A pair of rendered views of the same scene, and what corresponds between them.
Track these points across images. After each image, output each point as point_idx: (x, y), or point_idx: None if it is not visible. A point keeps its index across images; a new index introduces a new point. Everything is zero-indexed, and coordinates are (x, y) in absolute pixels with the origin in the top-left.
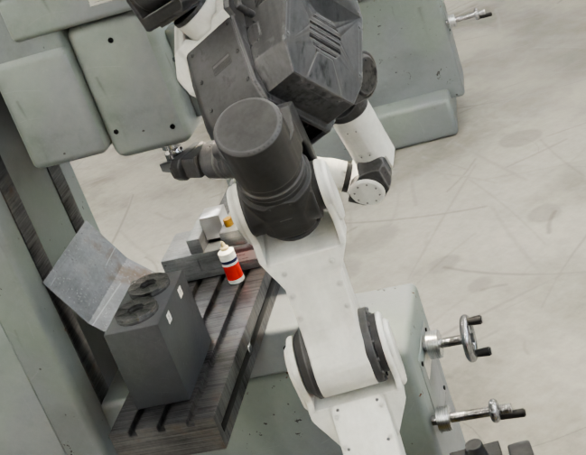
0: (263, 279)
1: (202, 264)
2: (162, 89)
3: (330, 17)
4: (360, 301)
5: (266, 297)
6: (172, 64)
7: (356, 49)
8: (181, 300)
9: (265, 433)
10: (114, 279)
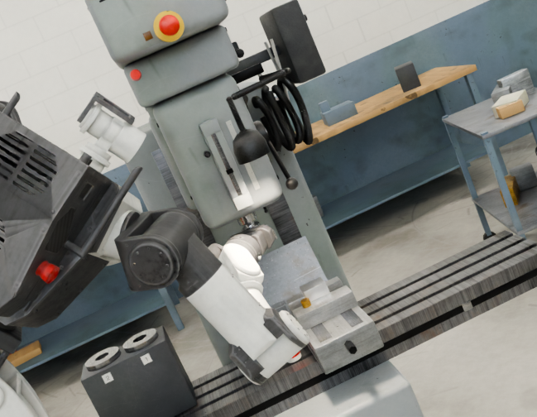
0: (294, 373)
1: None
2: (184, 180)
3: (0, 214)
4: None
5: (290, 390)
6: (202, 157)
7: (24, 255)
8: (146, 366)
9: None
10: (292, 295)
